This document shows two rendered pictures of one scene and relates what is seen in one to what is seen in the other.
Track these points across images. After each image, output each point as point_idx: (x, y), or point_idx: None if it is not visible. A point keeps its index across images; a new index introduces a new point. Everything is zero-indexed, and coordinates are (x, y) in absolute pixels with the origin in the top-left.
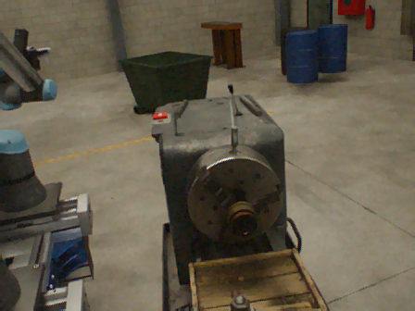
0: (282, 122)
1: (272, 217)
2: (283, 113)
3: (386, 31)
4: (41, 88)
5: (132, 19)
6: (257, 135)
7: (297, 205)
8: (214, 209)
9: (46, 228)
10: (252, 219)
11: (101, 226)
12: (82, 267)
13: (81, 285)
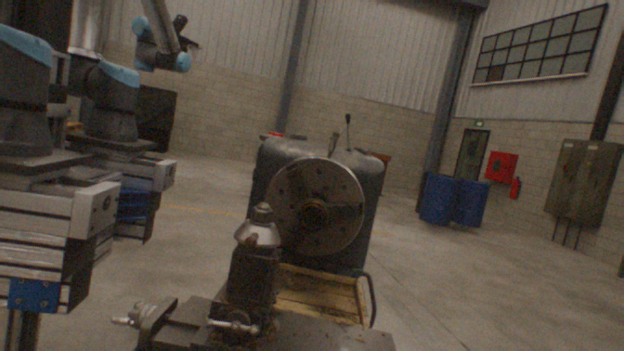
0: (401, 246)
1: (346, 239)
2: (405, 240)
3: (529, 204)
4: (175, 56)
5: (295, 125)
6: (358, 161)
7: (390, 316)
8: (290, 208)
9: (120, 167)
10: (321, 214)
11: (189, 268)
12: (137, 226)
13: (116, 185)
